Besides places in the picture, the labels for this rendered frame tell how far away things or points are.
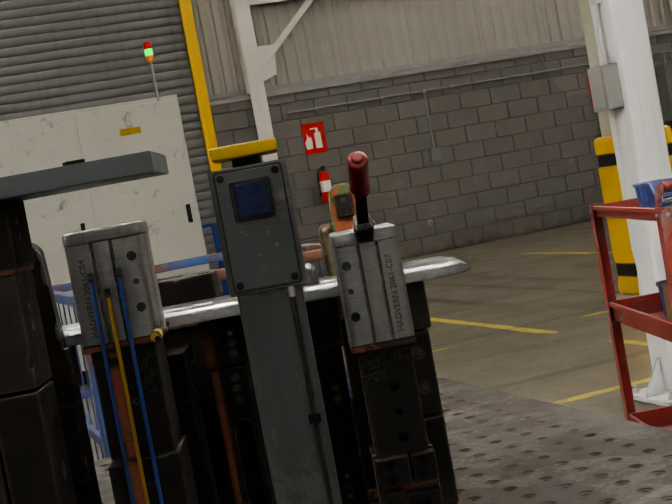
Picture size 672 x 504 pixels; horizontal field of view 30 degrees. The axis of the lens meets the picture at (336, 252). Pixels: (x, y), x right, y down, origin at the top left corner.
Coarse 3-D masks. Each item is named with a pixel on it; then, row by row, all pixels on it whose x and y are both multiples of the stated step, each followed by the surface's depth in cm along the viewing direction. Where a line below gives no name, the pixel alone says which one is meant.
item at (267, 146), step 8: (240, 144) 110; (248, 144) 110; (256, 144) 110; (264, 144) 110; (272, 144) 110; (216, 152) 110; (224, 152) 110; (232, 152) 110; (240, 152) 110; (248, 152) 110; (256, 152) 110; (264, 152) 110; (272, 152) 113; (216, 160) 110; (224, 160) 111; (232, 160) 112; (240, 160) 112; (248, 160) 112; (256, 160) 112
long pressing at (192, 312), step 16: (416, 272) 138; (432, 272) 138; (448, 272) 138; (304, 288) 138; (320, 288) 138; (336, 288) 138; (176, 304) 154; (192, 304) 149; (208, 304) 145; (224, 304) 138; (176, 320) 137; (192, 320) 137; (208, 320) 138; (64, 336) 137; (80, 336) 137
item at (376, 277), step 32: (384, 224) 130; (352, 256) 126; (384, 256) 127; (352, 288) 127; (384, 288) 127; (352, 320) 127; (384, 320) 127; (352, 352) 127; (384, 352) 128; (384, 384) 128; (416, 384) 128; (384, 416) 128; (416, 416) 128; (384, 448) 128; (416, 448) 130; (384, 480) 128; (416, 480) 128
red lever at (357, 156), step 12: (348, 156) 115; (360, 156) 115; (348, 168) 116; (360, 168) 115; (360, 180) 116; (360, 192) 118; (360, 204) 121; (360, 216) 123; (360, 228) 124; (372, 228) 124; (360, 240) 126
